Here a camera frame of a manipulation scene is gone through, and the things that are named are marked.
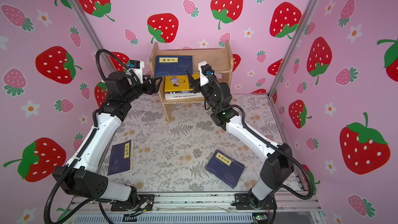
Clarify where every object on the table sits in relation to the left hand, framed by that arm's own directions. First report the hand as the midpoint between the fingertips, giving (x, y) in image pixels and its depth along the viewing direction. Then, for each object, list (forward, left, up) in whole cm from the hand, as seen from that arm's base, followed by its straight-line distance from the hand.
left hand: (156, 75), depth 71 cm
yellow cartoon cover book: (+12, -7, -14) cm, 20 cm away
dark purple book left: (-23, +25, -41) cm, 53 cm away
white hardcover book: (+5, -8, -19) cm, 21 cm away
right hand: (-3, -18, +6) cm, 19 cm away
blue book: (-29, -35, -41) cm, 61 cm away
